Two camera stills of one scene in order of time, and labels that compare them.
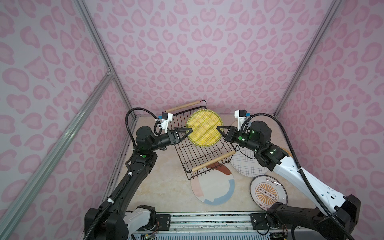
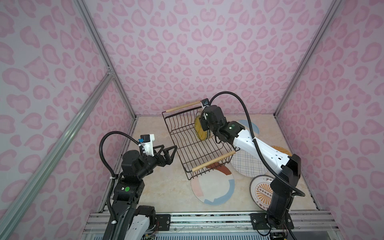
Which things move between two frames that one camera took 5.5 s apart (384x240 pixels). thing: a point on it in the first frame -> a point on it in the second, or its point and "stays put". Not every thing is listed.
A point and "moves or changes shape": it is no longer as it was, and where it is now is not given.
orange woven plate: (288, 152) stays put
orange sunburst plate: (265, 191) stays put
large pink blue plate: (213, 184) stays put
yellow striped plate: (204, 123) moves or changes shape
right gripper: (231, 134) -> (203, 121)
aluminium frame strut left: (9, 222) stays put
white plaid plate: (245, 163) stays put
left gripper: (175, 136) -> (168, 160)
